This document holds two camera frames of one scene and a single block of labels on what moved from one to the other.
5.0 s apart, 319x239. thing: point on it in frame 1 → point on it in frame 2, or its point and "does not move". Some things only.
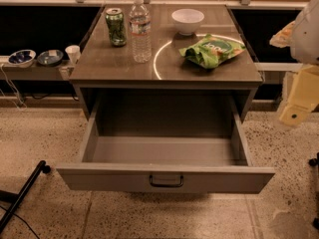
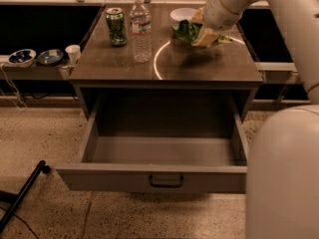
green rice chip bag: (211, 51) → (185, 31)
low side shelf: (36, 71) does not move
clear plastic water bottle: (140, 23) does not move
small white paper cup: (74, 53) does not move
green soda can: (115, 18) does not move
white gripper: (307, 39) → (217, 16)
